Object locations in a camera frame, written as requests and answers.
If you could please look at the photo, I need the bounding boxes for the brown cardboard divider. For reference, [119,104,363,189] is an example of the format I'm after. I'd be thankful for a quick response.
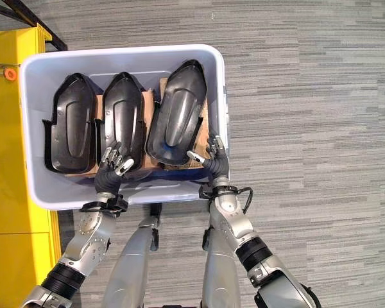
[64,76,216,176]

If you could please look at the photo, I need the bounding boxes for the silver robot left leg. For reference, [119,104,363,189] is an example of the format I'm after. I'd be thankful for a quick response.
[101,216,161,308]

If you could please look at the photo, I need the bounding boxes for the black metal frame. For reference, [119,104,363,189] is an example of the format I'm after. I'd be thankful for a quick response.
[0,0,68,51]

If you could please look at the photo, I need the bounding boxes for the yellow shelf unit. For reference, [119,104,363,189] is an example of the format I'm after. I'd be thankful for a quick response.
[0,26,62,308]

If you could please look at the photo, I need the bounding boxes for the white plastic box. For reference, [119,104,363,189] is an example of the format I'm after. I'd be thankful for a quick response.
[20,44,230,211]

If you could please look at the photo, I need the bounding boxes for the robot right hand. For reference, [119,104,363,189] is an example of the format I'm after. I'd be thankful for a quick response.
[186,128,230,180]

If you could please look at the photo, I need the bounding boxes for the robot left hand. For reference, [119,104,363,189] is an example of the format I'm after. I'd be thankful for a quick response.
[94,142,135,196]

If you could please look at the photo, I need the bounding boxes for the black sole-shaped part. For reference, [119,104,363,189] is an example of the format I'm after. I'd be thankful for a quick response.
[42,73,96,175]
[144,58,208,167]
[94,71,147,173]

